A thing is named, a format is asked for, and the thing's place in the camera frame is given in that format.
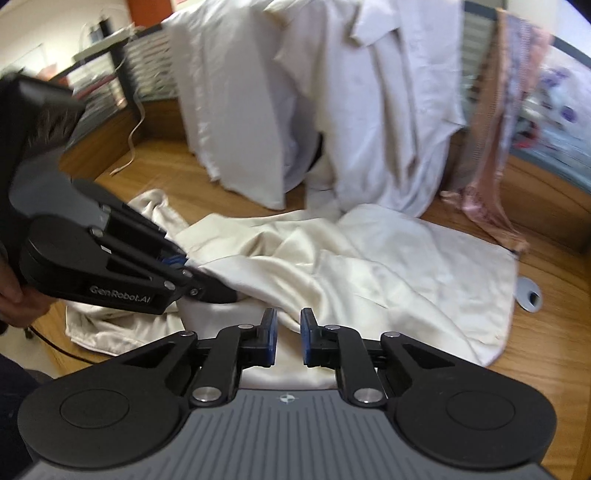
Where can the cream satin shirt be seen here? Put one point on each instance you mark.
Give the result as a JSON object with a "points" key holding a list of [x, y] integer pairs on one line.
{"points": [[369, 286]]}

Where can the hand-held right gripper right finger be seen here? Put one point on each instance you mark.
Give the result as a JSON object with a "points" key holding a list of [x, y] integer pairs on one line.
{"points": [[305, 340]]}

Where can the smooth white draped garment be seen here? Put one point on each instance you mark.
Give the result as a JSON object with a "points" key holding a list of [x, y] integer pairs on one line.
{"points": [[221, 92]]}

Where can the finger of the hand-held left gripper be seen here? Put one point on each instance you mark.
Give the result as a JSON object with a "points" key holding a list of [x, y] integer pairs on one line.
{"points": [[184, 284], [134, 230]]}

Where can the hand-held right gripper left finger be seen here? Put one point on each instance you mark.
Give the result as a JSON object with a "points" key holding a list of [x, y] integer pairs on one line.
{"points": [[271, 340]]}

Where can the pink patterned garment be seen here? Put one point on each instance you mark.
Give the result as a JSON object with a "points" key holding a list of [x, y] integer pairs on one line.
{"points": [[498, 138]]}

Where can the person's dark clothing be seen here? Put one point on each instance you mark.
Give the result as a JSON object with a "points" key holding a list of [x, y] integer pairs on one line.
{"points": [[18, 406]]}

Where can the crumpled off-white draped garment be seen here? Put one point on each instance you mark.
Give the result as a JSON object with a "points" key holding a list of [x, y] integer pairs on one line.
{"points": [[392, 115]]}

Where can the person's left hand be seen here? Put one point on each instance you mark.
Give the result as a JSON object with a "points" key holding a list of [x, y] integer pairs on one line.
{"points": [[16, 304]]}

